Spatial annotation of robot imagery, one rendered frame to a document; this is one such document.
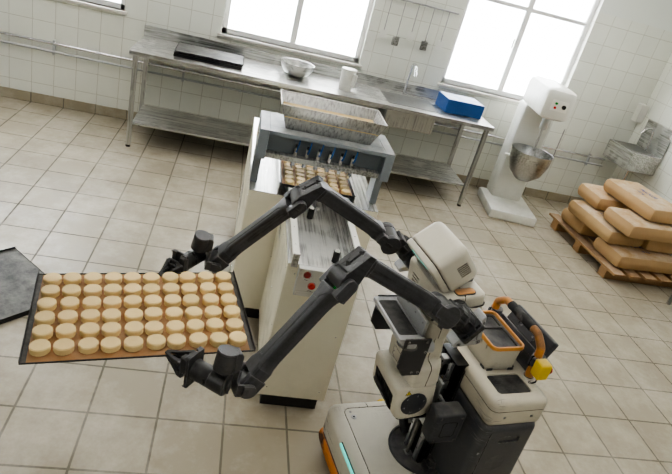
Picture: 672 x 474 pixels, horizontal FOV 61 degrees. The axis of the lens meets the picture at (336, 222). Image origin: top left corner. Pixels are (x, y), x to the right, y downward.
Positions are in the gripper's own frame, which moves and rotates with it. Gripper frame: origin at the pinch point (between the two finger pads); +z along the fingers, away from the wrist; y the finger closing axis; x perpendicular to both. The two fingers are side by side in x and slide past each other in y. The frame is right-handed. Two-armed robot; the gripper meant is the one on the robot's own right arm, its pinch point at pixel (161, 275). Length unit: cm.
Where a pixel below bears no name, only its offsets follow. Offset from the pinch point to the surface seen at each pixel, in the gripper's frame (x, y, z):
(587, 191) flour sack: 125, -59, -472
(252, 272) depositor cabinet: -32, -69, -118
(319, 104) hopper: -31, 26, -155
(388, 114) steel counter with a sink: -69, -31, -390
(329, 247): 19, -18, -93
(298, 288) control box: 20, -28, -66
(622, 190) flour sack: 152, -43, -459
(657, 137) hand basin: 170, -6, -574
